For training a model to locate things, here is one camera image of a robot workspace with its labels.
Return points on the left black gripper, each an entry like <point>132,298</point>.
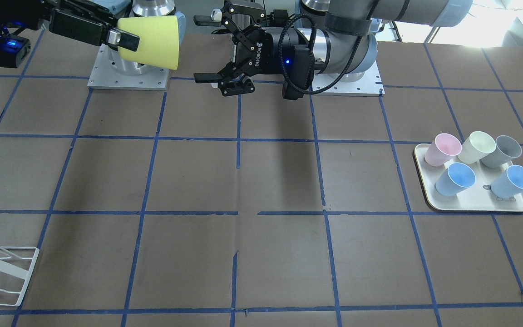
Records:
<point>266,49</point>

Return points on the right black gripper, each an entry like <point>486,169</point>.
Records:
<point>39,17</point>

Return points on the yellow plastic cup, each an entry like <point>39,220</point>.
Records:
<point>159,40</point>

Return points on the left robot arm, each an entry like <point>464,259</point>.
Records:
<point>347,26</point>

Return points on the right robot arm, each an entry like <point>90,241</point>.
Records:
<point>143,8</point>

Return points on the pink plastic cup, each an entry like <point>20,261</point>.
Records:
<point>443,148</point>

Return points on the blue plastic cup near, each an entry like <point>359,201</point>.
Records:
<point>456,178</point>

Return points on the blue plastic cup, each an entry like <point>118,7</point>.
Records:
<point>456,178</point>
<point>509,183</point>

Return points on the cream plastic cup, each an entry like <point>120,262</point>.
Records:
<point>477,146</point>

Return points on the grey plastic cup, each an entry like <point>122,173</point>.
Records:
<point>505,151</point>

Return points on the blue plastic cup far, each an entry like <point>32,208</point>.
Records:
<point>509,183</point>

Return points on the black power adapter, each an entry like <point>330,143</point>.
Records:
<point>277,18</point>

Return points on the white compartment tray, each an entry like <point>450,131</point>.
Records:
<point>477,198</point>

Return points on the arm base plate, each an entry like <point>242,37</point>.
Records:
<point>110,71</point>
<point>364,83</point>

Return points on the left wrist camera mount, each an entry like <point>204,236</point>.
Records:
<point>298,62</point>

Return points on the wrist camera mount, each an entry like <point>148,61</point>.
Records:
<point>13,47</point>
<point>298,62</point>

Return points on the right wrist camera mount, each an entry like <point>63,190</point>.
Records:
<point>13,47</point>

